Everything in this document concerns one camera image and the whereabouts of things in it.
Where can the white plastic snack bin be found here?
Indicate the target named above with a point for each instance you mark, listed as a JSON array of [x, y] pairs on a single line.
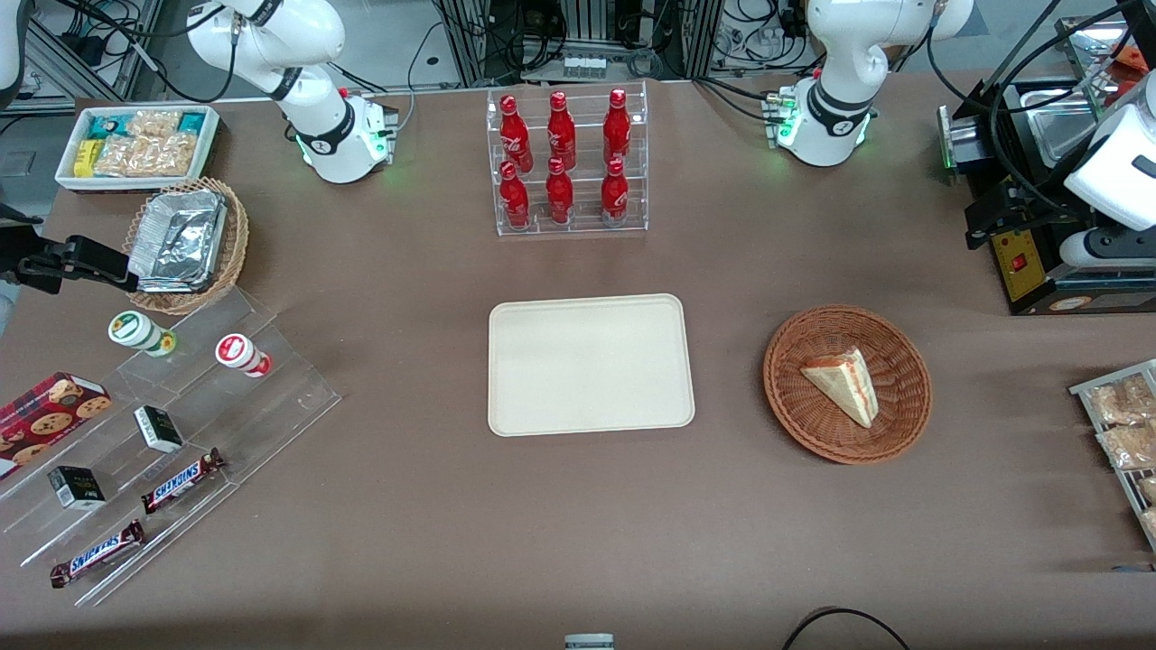
[[209, 158]]

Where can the clear bagged pastry pack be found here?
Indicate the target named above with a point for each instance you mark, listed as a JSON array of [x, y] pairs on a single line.
[[1124, 399], [1151, 524], [1149, 489], [1131, 444]]

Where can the brown wicker basket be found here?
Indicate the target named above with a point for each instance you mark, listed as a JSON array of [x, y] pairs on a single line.
[[813, 424]]

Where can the light wicker basket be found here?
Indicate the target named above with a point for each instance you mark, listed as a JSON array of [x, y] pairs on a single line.
[[233, 244]]

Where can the large clear cracker pack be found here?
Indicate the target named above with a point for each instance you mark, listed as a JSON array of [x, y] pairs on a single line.
[[149, 155]]

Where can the white power strip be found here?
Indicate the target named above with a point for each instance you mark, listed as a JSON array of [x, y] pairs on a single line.
[[582, 65]]

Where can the red cola bottle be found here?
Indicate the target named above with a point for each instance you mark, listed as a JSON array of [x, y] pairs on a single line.
[[515, 135], [561, 134], [614, 194], [515, 200], [559, 197], [617, 128]]

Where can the yellow snack packet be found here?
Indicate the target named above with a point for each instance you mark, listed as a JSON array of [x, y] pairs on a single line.
[[87, 159]]

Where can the green lid snack cup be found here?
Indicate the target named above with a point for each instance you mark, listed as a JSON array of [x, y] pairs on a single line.
[[134, 329]]

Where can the aluminium foil container stack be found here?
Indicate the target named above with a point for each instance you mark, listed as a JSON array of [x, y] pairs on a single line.
[[176, 242]]

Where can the small black box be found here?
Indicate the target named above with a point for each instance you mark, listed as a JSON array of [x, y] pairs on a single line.
[[77, 487], [158, 429]]

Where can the snickers chocolate bar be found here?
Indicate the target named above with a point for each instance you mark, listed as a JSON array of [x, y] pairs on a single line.
[[95, 554], [181, 481]]

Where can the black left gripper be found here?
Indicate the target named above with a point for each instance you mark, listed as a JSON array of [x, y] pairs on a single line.
[[1032, 197]]

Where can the red lid snack cup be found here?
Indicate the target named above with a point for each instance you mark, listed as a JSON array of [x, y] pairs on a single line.
[[237, 350]]

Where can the small grey device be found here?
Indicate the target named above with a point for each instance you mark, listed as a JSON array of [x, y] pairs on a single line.
[[589, 642]]

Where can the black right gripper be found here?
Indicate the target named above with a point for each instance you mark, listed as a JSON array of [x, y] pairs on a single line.
[[20, 264]]

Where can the black food warmer machine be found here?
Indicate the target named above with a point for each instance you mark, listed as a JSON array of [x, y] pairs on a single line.
[[1039, 280]]

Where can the cream plastic tray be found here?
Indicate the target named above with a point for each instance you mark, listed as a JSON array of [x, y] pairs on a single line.
[[591, 366]]

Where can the teal snack packet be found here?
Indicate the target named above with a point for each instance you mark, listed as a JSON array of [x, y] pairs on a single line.
[[191, 122], [107, 126]]

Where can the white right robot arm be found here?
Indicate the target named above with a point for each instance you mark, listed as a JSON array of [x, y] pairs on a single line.
[[336, 135]]

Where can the triangular sandwich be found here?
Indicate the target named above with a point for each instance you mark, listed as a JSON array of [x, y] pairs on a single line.
[[844, 384]]

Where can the small clear cracker pack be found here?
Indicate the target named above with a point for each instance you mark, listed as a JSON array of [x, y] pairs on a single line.
[[153, 123]]

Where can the red cookie box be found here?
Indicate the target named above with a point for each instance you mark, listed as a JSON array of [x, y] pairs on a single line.
[[45, 420]]

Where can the aluminium profile frame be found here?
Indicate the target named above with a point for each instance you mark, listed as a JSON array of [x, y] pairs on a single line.
[[470, 45]]

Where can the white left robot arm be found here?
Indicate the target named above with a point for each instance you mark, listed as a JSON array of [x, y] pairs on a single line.
[[831, 81]]

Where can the clear acrylic stepped display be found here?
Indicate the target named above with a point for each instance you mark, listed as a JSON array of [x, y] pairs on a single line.
[[271, 406]]

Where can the clear acrylic bottle rack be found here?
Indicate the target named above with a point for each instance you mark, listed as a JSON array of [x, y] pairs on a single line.
[[582, 230]]

